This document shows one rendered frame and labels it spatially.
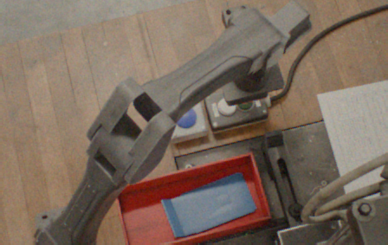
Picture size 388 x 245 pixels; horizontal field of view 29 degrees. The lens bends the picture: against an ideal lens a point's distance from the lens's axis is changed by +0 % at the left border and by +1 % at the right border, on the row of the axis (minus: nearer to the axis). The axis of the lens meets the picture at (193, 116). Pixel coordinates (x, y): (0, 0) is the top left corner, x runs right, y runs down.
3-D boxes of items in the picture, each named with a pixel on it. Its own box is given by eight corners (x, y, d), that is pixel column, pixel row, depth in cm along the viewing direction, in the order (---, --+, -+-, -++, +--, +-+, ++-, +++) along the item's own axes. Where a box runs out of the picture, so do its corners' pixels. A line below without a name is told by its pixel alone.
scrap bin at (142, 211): (115, 195, 135) (112, 187, 129) (249, 160, 137) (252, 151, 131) (130, 261, 131) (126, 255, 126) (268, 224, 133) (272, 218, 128)
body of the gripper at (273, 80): (215, 70, 128) (216, 53, 120) (274, 55, 128) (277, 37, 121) (225, 105, 125) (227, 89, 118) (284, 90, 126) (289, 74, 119)
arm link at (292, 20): (276, 5, 123) (284, -32, 112) (314, 41, 121) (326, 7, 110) (224, 50, 121) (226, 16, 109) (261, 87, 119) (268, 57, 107)
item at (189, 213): (161, 203, 134) (160, 200, 131) (241, 172, 136) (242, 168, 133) (175, 241, 132) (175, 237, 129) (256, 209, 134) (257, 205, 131)
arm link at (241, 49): (255, -6, 110) (93, 99, 95) (299, 35, 108) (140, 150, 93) (233, 43, 120) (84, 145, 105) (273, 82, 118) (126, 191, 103)
